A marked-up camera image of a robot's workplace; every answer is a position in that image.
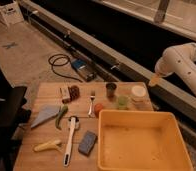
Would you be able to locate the green pepper toy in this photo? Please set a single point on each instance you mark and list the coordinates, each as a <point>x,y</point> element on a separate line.
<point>62,111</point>

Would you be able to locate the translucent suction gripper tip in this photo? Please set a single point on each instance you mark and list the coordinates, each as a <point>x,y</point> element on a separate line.
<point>154,81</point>

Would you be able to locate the blue grey sponge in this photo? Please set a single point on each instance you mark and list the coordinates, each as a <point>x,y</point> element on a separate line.
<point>87,143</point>

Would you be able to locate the dark metal cup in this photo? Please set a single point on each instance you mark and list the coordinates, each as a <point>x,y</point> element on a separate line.
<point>110,89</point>

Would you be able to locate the green plastic cup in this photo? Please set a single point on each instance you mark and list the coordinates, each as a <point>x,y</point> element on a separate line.
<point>122,102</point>

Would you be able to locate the small orange apple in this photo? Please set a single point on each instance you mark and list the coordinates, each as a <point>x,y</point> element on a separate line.
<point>97,108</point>

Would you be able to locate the grey blue cloth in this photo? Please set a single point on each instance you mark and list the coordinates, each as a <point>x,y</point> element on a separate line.
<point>47,112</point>

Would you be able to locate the blue grey power box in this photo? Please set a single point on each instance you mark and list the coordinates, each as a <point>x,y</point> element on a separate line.
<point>83,69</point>

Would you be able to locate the white cardboard box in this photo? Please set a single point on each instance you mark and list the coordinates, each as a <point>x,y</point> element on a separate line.
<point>10,14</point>

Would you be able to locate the yellow banana toy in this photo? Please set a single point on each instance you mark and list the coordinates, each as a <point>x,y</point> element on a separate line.
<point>50,145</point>

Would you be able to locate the yellow plastic bin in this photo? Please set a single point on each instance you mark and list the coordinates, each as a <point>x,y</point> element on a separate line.
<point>140,141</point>

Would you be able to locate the dark red pinecone object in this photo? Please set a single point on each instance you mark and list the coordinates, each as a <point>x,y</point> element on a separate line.
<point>74,92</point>

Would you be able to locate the white handled brush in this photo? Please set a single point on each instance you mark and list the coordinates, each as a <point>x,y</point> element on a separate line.
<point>73,126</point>

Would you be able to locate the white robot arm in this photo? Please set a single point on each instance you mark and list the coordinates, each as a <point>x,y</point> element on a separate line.
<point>178,59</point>

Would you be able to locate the black chair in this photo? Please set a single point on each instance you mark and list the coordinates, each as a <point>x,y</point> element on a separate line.
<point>12,114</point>

